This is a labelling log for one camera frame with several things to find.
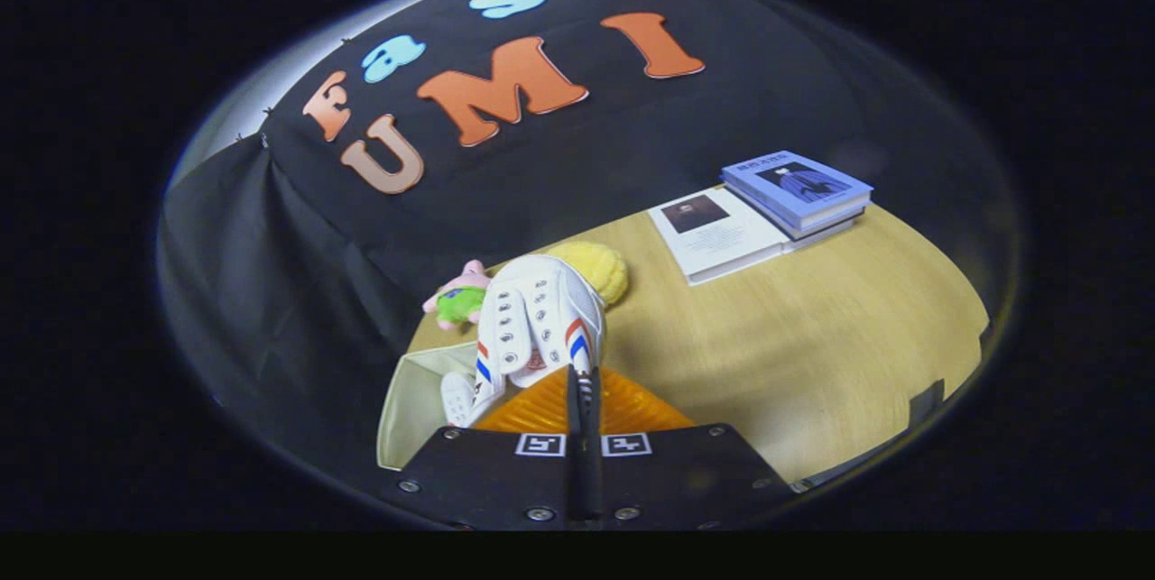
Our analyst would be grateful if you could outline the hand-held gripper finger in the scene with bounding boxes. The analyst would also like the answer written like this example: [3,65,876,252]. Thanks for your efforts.
[379,365,586,531]
[585,367,795,530]

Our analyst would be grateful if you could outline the white striped canvas shoe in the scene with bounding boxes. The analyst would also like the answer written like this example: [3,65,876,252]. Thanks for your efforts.
[465,253,607,426]
[440,371,479,428]

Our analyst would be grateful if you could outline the beige fabric storage box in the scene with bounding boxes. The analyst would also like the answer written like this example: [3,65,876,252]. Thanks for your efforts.
[376,343,484,473]

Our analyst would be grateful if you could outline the yellow plush ball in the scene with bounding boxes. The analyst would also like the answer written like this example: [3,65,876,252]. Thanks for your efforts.
[544,241,630,307]

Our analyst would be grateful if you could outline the pink starfish plush toy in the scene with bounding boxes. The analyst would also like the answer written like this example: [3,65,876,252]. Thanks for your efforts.
[422,260,493,331]

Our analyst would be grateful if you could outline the white book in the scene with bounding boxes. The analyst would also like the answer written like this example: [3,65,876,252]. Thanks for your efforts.
[648,187,790,287]

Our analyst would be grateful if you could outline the blue book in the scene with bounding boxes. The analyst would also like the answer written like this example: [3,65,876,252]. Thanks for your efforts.
[720,150,874,252]

